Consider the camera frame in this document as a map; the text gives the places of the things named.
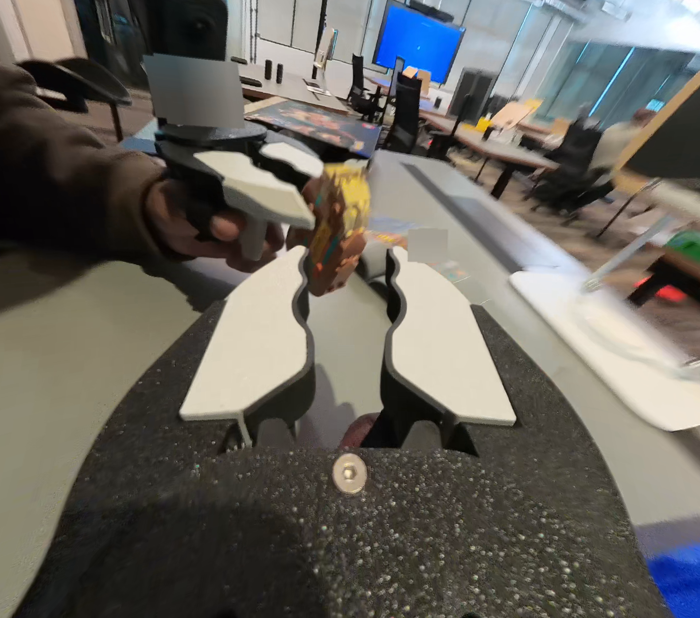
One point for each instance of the grey instruction booklet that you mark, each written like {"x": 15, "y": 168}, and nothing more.
{"x": 385, "y": 237}

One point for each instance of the brown toy brick assembly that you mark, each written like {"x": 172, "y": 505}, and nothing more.
{"x": 339, "y": 230}

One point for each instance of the long office table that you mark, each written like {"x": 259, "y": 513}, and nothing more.
{"x": 492, "y": 145}

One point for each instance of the person's left forearm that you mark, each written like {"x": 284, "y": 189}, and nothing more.
{"x": 65, "y": 191}

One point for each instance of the person's left hand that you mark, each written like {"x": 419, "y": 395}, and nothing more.
{"x": 175, "y": 230}

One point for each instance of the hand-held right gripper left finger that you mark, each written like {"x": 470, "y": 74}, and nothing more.
{"x": 257, "y": 344}

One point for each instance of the blue wall screen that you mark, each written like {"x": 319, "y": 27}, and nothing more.
{"x": 418, "y": 41}

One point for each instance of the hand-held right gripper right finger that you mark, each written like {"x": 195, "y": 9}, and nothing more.
{"x": 443, "y": 355}

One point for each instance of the blue plastic bin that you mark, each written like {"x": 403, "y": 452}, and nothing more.
{"x": 678, "y": 585}

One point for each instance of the black office chair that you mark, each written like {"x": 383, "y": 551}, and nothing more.
{"x": 361, "y": 88}
{"x": 404, "y": 115}

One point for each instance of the printed toy box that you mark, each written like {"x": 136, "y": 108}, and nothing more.
{"x": 317, "y": 126}

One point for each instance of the white monitor stand base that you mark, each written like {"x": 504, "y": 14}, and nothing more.
{"x": 629, "y": 377}

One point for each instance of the black video bar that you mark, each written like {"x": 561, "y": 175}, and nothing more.
{"x": 432, "y": 11}

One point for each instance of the grey desk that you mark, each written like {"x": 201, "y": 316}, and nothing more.
{"x": 82, "y": 355}

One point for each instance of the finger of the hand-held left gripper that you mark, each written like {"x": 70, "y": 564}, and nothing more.
{"x": 292, "y": 160}
{"x": 262, "y": 197}

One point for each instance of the wood-framed black monitor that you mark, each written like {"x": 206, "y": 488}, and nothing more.
{"x": 667, "y": 137}

